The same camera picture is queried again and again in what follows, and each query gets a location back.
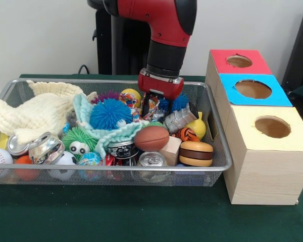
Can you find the large blue spiky ball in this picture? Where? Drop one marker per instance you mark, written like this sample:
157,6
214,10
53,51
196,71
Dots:
109,113

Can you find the black and white soccer ball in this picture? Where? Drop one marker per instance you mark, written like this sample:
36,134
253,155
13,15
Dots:
65,158

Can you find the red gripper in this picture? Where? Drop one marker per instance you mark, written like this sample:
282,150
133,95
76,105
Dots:
161,87

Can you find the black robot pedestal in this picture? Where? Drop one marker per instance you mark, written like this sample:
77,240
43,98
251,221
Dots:
121,50

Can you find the cream knitted cloth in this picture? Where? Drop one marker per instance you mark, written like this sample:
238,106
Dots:
40,113

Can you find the white baseball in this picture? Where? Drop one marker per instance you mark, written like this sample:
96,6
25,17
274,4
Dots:
0,156

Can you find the brown toy football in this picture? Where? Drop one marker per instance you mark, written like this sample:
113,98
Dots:
151,138

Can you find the black upright panel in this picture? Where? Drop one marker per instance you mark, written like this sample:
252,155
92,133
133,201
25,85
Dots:
300,50

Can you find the shallow clear mesh bin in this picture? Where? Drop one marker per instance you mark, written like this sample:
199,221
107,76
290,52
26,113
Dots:
197,179

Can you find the yellow smiley ball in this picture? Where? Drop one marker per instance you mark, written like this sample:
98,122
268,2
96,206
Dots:
131,92

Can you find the green spiky ball with eyes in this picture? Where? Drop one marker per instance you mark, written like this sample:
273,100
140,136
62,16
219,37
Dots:
75,137

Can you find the wooden box with three holes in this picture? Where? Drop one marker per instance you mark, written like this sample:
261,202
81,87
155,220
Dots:
267,171

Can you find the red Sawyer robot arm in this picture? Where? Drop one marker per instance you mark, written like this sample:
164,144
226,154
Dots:
166,25

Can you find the wooden burger toy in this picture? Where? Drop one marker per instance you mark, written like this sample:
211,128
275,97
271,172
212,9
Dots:
195,153

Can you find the teal knitted cloth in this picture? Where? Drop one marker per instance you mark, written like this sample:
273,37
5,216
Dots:
108,137

